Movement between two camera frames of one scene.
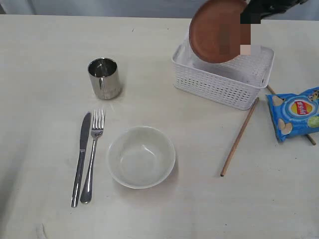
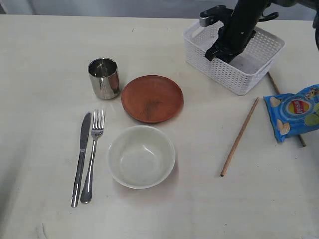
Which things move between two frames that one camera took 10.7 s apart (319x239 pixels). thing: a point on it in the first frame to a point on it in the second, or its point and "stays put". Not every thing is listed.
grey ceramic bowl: x=141 y=157 stays put
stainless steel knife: x=85 y=127 stays put
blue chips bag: x=294 y=114 stays put
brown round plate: x=216 y=33 to x=152 y=98
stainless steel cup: x=104 y=78 stays put
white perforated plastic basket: x=238 y=83 to x=244 y=72
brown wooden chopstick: x=309 y=135 to x=278 y=92
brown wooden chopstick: x=239 y=136 stays put
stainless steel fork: x=96 y=133 stays put
